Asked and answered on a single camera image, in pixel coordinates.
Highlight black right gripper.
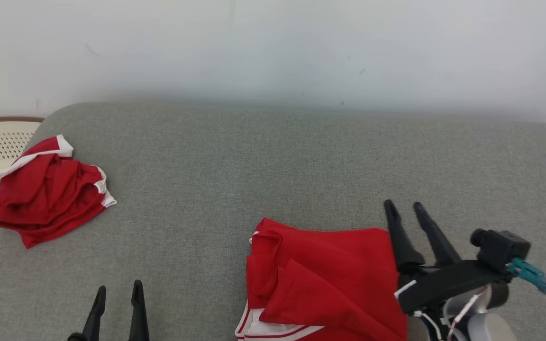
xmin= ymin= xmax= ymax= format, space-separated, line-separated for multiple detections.
xmin=383 ymin=199 xmax=511 ymax=314

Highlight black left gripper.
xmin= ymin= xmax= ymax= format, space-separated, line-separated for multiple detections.
xmin=68 ymin=280 xmax=150 ymax=341

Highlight red Bulls 23 jersey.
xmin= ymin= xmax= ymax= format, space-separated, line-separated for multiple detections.
xmin=235 ymin=217 xmax=409 ymax=341

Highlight red shorts white trim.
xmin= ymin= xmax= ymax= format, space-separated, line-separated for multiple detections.
xmin=0 ymin=135 xmax=118 ymax=249

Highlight grey fabric sofa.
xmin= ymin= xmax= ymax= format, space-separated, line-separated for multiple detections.
xmin=0 ymin=102 xmax=546 ymax=341

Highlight teal cable connector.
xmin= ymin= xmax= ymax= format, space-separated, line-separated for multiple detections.
xmin=508 ymin=258 xmax=546 ymax=295

